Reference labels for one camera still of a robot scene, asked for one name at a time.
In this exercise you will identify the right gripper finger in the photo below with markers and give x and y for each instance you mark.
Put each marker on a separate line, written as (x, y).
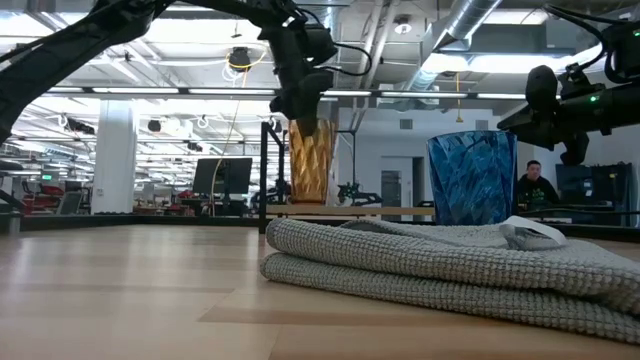
(575, 150)
(525, 127)

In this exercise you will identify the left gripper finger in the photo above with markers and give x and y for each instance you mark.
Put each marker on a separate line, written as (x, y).
(285, 107)
(310, 115)

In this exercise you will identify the amber faceted plastic cup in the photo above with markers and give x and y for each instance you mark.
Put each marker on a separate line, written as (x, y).
(311, 170)

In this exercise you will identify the blue faceted plastic cup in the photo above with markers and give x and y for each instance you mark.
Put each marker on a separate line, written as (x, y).
(472, 180)

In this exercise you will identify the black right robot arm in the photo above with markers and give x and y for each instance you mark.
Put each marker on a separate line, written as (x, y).
(622, 45)

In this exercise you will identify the black background robot arm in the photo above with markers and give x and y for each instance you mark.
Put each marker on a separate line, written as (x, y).
(357, 197)

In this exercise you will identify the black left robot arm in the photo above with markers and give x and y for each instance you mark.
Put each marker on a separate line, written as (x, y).
(60, 55)

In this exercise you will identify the black-framed wooden shelf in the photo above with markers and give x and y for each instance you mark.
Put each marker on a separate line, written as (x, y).
(350, 211)

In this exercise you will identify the dark monitor bank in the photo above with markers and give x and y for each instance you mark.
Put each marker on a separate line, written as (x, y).
(595, 185)

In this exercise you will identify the person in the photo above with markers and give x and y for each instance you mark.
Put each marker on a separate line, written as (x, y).
(535, 190)

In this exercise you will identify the dark background monitor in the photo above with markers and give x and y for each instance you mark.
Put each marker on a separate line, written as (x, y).
(222, 175)

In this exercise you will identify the grey door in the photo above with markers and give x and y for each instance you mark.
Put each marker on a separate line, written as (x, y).
(391, 190)

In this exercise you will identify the round ceiling fixture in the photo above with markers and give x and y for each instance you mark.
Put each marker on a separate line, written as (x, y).
(403, 26)

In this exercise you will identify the grey folded waffle cloth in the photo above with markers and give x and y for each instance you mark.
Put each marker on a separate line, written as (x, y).
(450, 270)

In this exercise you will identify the white building pillar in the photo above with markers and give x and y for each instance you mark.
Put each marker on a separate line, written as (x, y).
(114, 160)

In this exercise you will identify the red office chair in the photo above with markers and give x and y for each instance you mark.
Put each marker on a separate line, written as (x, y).
(50, 192)

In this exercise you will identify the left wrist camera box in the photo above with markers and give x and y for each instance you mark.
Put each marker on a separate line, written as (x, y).
(320, 45)

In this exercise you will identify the silver ceiling air duct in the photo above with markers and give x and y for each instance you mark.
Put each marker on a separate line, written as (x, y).
(465, 20)

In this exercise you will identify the black overhead light rail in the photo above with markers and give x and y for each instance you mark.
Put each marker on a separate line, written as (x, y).
(150, 91)

